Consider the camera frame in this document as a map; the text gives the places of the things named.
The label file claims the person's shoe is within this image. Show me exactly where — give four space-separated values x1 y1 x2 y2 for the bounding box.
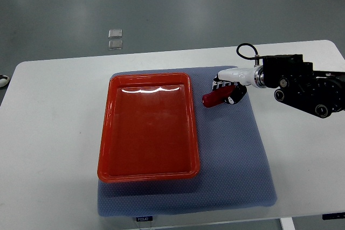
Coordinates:
0 74 10 88

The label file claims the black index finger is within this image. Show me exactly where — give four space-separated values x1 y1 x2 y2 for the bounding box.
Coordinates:
212 78 232 90

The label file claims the floor socket plate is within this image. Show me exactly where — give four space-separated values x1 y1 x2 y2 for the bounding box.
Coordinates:
108 39 123 50
108 29 122 39

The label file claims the black table label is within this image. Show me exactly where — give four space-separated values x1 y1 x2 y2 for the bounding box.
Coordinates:
136 216 153 222

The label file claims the lower floor socket plate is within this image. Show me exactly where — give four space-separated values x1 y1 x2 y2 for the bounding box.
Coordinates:
108 39 123 50

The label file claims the white table leg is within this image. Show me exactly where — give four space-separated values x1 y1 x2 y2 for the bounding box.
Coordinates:
280 217 295 230

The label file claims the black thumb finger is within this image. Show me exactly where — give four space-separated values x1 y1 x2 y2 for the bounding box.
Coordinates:
224 85 247 104

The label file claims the upper floor socket plate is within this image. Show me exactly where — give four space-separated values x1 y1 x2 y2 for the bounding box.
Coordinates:
108 29 122 39

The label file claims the blue-grey textured mat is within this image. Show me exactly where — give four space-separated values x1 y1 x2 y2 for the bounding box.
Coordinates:
98 67 277 217

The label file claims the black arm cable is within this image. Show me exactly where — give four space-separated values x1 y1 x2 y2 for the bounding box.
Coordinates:
236 43 260 66

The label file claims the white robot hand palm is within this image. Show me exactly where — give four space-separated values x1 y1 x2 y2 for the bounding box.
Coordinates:
217 67 256 86

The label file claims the red plastic tray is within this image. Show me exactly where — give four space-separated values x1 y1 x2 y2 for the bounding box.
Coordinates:
97 72 200 183

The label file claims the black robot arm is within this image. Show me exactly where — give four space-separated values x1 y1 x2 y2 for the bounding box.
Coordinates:
203 54 344 118

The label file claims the dark label right edge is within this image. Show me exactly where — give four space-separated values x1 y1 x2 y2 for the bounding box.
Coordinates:
322 212 345 220

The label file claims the red pepper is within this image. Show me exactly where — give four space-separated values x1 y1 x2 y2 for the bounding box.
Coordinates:
202 85 236 108

